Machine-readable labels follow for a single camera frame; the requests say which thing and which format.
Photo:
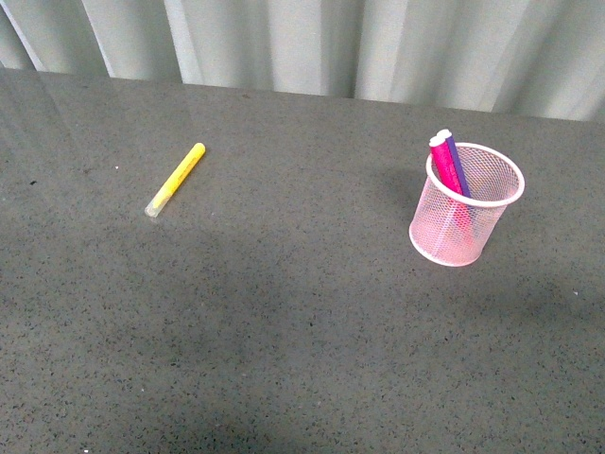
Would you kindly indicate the pink highlighter pen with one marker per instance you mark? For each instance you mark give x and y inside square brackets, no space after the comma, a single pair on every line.
[449,179]

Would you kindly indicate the pink mesh cup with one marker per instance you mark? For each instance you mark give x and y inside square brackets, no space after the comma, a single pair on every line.
[452,230]

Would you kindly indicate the yellow highlighter pen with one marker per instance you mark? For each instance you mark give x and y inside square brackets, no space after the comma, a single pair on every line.
[174,181]

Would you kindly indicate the purple highlighter pen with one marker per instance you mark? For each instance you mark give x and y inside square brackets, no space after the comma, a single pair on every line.
[458,165]

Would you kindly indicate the white pleated curtain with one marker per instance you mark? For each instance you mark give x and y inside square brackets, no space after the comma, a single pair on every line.
[541,58]

